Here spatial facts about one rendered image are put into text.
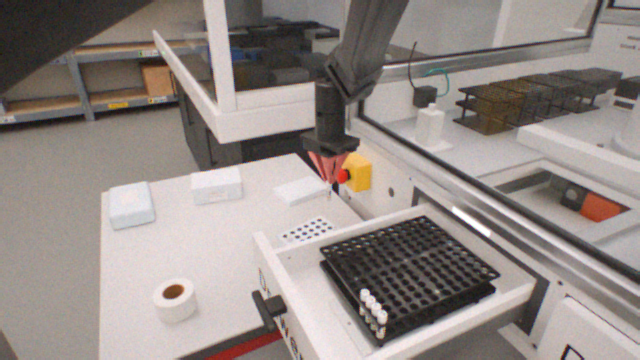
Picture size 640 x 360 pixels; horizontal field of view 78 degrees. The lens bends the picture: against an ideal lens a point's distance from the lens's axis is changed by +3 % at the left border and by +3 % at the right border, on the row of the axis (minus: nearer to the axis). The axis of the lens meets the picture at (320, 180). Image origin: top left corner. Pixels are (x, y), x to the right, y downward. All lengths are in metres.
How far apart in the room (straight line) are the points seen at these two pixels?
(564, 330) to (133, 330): 0.66
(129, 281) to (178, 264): 0.09
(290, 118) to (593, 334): 1.02
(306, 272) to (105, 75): 4.11
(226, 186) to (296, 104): 0.43
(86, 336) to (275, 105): 1.21
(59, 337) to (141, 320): 1.19
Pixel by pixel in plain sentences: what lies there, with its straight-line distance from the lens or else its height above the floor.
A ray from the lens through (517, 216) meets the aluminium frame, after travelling 0.64.
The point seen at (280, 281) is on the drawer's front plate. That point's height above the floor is 0.93.
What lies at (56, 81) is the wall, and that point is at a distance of 4.66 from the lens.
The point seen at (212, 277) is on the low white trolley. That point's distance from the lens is 0.83.
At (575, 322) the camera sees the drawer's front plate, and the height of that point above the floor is 0.91.
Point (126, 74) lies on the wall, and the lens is 4.65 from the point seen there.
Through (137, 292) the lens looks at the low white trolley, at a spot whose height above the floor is 0.76.
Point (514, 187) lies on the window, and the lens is 0.64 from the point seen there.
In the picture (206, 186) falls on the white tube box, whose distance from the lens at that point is 1.03.
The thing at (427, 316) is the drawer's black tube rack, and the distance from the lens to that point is 0.61.
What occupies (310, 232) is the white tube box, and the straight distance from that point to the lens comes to 0.85.
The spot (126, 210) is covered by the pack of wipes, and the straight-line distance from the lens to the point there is 1.02.
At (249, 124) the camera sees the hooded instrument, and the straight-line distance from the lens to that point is 1.29.
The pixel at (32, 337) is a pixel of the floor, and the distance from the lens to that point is 2.03.
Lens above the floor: 1.32
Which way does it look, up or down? 30 degrees down
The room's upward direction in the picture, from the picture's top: straight up
